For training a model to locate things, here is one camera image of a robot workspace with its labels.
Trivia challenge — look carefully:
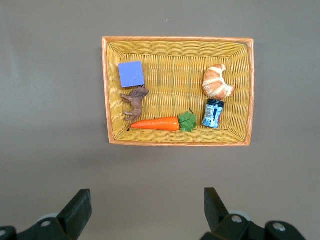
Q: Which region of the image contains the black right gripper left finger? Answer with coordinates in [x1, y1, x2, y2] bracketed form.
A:
[17, 189, 93, 240]

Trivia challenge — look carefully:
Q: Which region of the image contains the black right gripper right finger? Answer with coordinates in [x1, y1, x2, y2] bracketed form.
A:
[201, 187, 251, 240]

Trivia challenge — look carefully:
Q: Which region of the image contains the small blue labelled jar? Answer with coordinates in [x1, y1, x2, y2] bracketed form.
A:
[201, 98, 225, 129]

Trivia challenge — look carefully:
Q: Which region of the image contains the orange toy carrot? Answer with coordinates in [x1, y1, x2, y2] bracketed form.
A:
[130, 111, 198, 133]

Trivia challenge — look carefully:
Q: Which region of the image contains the brown toy lion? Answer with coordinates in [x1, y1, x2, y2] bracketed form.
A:
[120, 85, 150, 132]

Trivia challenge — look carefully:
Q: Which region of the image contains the toy croissant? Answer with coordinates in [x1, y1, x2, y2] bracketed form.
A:
[202, 63, 236, 101]

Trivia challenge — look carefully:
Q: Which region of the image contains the yellow orange-rimmed wicker basket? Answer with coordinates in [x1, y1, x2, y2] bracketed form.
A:
[101, 36, 255, 147]

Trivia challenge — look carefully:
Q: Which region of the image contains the purple foam cube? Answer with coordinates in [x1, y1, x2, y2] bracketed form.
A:
[118, 60, 146, 89]

